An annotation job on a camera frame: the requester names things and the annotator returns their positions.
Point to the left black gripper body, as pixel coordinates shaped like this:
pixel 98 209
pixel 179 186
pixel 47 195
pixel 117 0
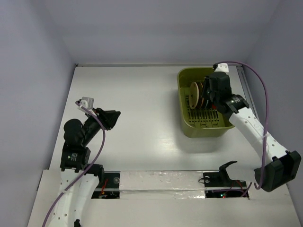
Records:
pixel 101 115

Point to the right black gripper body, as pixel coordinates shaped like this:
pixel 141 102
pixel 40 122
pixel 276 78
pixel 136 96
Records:
pixel 208 92

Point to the brown yellow plate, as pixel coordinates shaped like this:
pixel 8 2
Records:
pixel 201 98

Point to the beige patterned plate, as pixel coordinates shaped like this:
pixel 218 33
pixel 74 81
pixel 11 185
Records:
pixel 193 95

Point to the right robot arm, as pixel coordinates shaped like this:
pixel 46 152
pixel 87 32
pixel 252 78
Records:
pixel 278 165

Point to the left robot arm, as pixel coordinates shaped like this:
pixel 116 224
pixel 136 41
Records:
pixel 79 176

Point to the olive green dish rack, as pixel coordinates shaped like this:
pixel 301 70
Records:
pixel 198 122

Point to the foil covered base bar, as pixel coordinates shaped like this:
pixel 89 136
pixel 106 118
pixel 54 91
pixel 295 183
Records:
pixel 156 185

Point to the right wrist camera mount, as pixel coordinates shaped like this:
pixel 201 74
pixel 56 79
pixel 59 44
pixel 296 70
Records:
pixel 221 67

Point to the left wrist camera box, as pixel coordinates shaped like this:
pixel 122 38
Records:
pixel 85 102

